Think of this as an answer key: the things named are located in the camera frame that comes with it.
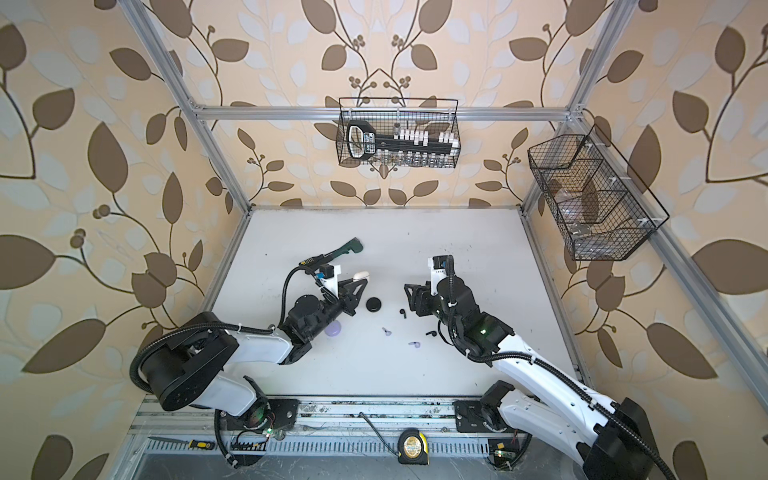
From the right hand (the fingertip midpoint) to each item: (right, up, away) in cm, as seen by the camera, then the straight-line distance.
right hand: (416, 288), depth 77 cm
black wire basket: (+46, +20, -4) cm, 50 cm away
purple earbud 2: (+1, -18, +9) cm, 20 cm away
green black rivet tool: (-20, +10, +31) cm, 39 cm away
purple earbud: (-8, -15, +12) cm, 21 cm away
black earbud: (-3, -10, +15) cm, 18 cm away
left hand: (-14, +2, +4) cm, 14 cm away
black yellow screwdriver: (-35, +5, +26) cm, 44 cm away
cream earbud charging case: (-15, +3, +4) cm, 16 cm away
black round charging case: (-13, -8, +17) cm, 23 cm away
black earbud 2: (+6, -15, +11) cm, 20 cm away
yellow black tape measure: (-1, -35, -9) cm, 36 cm away
